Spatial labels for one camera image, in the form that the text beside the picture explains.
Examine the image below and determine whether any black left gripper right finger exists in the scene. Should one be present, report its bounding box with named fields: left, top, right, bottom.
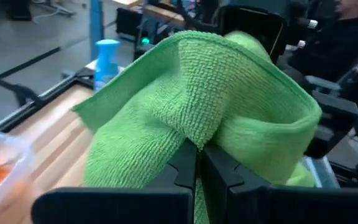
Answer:
left=201, top=143, right=358, bottom=224

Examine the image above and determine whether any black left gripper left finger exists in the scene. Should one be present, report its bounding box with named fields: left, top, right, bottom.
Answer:
left=31, top=139, right=198, bottom=224

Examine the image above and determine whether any green microfiber towel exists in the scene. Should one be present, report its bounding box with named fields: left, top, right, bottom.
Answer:
left=71, top=30, right=323, bottom=224

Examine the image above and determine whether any large clear plastic bin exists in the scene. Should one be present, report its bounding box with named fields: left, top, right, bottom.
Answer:
left=0, top=129, right=35, bottom=224

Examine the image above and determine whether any blue spray bottle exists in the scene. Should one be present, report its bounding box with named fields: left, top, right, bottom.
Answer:
left=93, top=39, right=121, bottom=91

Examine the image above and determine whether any person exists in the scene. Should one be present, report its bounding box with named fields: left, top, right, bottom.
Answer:
left=287, top=0, right=358, bottom=83

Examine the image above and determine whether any black aluminium rig frame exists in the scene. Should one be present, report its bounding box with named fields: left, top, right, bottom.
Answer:
left=0, top=67, right=94, bottom=133

